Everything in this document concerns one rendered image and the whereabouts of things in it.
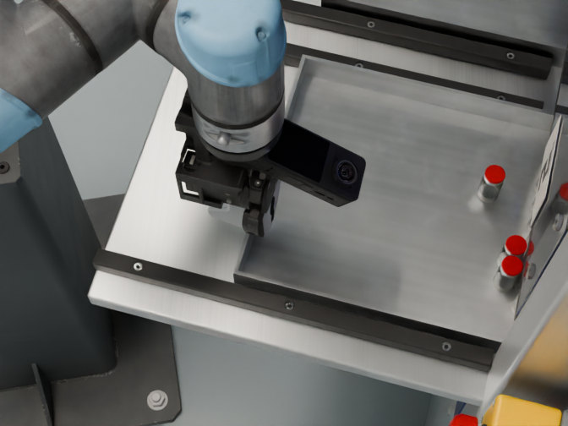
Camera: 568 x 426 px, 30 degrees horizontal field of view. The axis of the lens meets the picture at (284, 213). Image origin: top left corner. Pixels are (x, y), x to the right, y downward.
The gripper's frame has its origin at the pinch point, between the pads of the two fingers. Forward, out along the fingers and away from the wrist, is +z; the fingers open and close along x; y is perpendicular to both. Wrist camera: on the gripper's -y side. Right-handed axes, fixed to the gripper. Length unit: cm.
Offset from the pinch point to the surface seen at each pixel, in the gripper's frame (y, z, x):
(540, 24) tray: -22.2, 3.4, -32.8
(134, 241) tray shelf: 13.0, 3.5, 4.0
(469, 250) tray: -20.0, 3.3, -3.9
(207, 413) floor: 13, 92, 0
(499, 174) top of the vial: -20.9, -1.2, -10.6
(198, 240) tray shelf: 6.8, 3.5, 2.2
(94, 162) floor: 50, 92, -43
